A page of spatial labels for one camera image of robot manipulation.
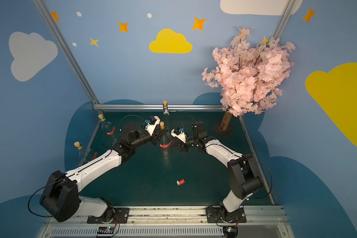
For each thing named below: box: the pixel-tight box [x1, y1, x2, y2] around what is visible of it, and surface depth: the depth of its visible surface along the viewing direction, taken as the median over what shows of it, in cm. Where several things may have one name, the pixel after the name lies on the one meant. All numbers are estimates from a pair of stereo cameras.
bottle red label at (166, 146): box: [159, 141, 173, 149], surface depth 84 cm
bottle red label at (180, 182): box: [176, 178, 185, 186], surface depth 87 cm
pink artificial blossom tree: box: [201, 27, 296, 139], surface depth 72 cm
